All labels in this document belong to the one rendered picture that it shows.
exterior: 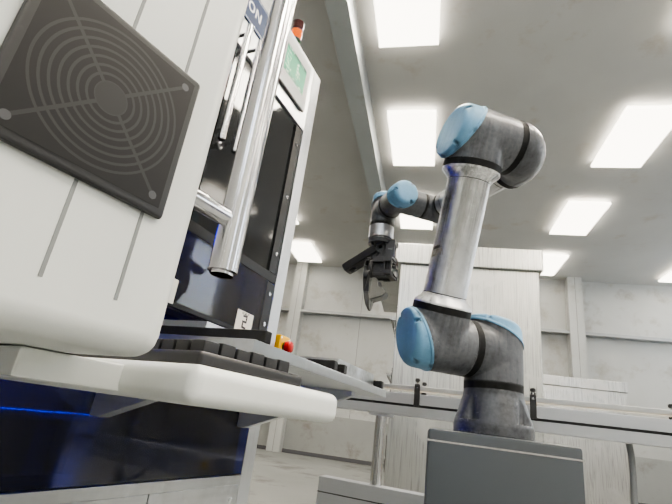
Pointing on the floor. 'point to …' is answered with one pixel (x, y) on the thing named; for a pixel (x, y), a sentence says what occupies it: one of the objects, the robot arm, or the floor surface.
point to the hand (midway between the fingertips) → (367, 306)
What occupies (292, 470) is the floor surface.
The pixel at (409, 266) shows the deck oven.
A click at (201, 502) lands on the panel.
